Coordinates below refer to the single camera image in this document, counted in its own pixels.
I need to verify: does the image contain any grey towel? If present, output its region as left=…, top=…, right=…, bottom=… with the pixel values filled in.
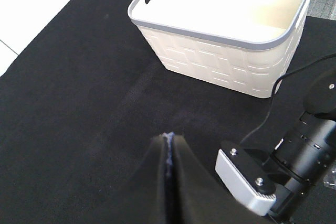
left=162, top=132, right=175, bottom=178

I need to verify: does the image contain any black table cloth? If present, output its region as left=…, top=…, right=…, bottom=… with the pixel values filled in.
left=1, top=0, right=335, bottom=223

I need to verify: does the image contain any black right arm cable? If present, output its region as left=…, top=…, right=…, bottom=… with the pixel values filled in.
left=240, top=52, right=336, bottom=146

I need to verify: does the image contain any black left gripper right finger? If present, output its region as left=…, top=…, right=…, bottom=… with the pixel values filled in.
left=167, top=134, right=265, bottom=223

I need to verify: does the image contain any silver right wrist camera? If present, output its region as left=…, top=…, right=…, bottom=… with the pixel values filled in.
left=215, top=150, right=276, bottom=216

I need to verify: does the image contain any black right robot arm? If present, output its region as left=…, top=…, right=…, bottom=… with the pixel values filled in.
left=215, top=69, right=335, bottom=223

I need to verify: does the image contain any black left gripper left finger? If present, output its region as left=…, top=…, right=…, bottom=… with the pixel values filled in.
left=104, top=135, right=167, bottom=223

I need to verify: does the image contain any cream plastic storage bin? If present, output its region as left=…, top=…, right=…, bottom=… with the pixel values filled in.
left=128, top=0, right=310, bottom=98

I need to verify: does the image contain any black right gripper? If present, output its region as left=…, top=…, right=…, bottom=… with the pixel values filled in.
left=220, top=140, right=319, bottom=218

